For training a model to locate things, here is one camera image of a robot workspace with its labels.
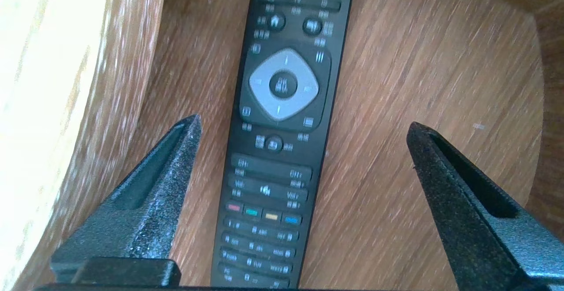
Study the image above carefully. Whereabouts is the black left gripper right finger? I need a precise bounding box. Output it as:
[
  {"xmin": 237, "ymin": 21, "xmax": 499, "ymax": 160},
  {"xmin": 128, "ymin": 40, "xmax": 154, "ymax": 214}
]
[{"xmin": 406, "ymin": 122, "xmax": 564, "ymax": 291}]

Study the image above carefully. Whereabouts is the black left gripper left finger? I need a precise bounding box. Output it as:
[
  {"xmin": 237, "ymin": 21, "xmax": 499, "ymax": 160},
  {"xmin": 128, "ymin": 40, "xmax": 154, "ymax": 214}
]
[{"xmin": 51, "ymin": 114, "xmax": 202, "ymax": 283}]

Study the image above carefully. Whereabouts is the black TV remote control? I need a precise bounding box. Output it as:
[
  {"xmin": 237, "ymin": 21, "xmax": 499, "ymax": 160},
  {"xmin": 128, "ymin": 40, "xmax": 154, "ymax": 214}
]
[{"xmin": 211, "ymin": 0, "xmax": 356, "ymax": 289}]

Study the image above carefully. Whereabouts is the round wooden nightstand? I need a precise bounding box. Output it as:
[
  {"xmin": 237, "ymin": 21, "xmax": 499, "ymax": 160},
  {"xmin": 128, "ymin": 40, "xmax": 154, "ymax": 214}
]
[{"xmin": 0, "ymin": 0, "xmax": 168, "ymax": 291}]

